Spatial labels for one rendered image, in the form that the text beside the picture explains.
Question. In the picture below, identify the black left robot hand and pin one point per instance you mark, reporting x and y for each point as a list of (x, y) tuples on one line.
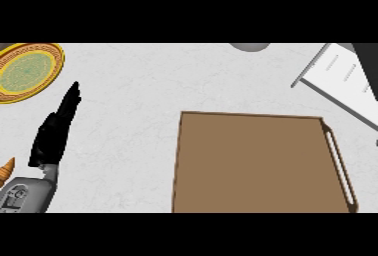
[(50, 133)]

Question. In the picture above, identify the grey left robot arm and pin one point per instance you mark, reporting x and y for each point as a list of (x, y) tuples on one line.
[(25, 193)]

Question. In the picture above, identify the brown wooden tray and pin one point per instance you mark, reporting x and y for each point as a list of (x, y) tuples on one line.
[(256, 163)]

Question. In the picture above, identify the yellow green patterned plate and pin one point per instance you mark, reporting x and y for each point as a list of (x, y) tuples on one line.
[(27, 71)]

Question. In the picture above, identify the grey round object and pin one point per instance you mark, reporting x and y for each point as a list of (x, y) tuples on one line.
[(250, 46)]

